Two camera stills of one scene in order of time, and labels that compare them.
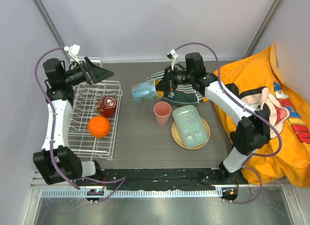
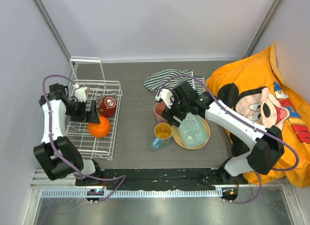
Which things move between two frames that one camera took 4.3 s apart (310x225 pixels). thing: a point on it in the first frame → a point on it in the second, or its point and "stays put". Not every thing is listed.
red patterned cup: [106, 106] stays put
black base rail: [165, 179] stays put
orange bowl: [99, 126] stays put
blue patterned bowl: [144, 91] → [162, 132]
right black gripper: [166, 83] → [168, 113]
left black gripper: [92, 73] → [81, 118]
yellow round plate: [178, 139] stays put
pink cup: [162, 110] stays put
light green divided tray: [190, 126] stays put
